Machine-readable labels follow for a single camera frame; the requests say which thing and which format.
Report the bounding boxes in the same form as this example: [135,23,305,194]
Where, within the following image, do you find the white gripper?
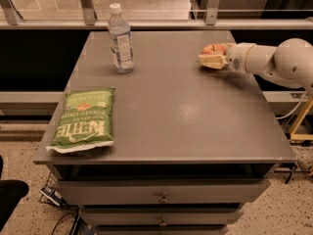
[198,43,255,72]

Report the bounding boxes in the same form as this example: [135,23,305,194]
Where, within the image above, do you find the red apple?
[201,44,226,56]

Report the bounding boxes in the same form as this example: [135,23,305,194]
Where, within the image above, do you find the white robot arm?
[198,38,313,96]

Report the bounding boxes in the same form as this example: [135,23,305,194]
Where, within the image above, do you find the green jalapeno chip bag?
[46,88,114,154]

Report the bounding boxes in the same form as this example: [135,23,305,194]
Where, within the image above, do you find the grey drawer cabinet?
[32,29,298,235]

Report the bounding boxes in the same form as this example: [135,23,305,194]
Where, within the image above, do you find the clear plastic water bottle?
[108,3,134,73]

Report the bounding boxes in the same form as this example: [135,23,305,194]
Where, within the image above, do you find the top grey drawer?
[55,179,270,206]

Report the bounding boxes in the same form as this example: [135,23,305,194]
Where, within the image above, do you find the grey drawer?
[80,208,244,226]
[96,226,228,235]
[55,179,270,206]

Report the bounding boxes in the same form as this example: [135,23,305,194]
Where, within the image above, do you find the metal window railing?
[0,0,313,30]

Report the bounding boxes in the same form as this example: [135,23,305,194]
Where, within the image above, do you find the middle grey drawer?
[80,208,244,226]

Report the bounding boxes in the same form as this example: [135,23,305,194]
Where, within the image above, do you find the bottom grey drawer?
[96,226,228,235]

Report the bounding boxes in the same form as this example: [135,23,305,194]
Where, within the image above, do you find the power strip on floor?
[40,186,66,207]

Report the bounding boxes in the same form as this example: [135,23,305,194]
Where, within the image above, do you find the black chair seat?
[0,155,30,232]

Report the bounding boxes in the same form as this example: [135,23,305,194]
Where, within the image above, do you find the yellow wooden frame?
[288,97,313,141]

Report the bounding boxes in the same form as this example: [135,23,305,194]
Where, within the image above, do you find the black floor cable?
[51,207,86,235]

